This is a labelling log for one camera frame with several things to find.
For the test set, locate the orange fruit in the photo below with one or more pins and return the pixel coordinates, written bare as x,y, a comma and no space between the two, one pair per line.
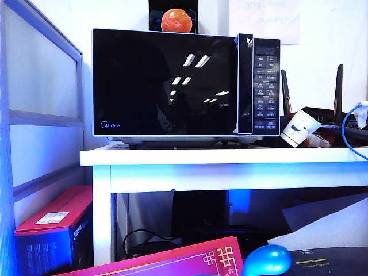
176,20

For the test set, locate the black silver Midea microwave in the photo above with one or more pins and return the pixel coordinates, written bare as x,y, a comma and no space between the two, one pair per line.
266,86

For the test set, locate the white table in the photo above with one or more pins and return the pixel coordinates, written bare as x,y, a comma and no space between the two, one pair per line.
201,157

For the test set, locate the black computer case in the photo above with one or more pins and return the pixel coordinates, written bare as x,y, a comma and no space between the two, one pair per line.
198,212

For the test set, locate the white blue paper cup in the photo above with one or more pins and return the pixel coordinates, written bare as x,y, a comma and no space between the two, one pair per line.
299,126

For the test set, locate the magenta box gold pattern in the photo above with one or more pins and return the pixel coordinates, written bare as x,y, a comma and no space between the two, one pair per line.
172,261

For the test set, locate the red snack wrapper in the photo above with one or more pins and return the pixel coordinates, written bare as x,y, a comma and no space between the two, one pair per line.
317,141

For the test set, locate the shiny blue round object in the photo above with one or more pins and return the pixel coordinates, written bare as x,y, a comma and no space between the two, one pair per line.
267,258

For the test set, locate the black router with antennas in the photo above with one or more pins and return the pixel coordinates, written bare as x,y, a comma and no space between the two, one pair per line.
330,115

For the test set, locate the red black cardboard box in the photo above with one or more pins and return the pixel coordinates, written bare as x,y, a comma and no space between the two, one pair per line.
51,207

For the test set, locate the white foam sheet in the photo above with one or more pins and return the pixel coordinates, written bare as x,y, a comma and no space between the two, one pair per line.
330,227

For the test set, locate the white tape tag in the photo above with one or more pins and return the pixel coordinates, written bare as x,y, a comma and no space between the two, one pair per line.
362,115

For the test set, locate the black box printed symbols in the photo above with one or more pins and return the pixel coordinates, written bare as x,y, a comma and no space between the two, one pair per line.
339,264

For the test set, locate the white wall poster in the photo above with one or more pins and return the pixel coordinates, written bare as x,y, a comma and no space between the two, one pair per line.
264,28

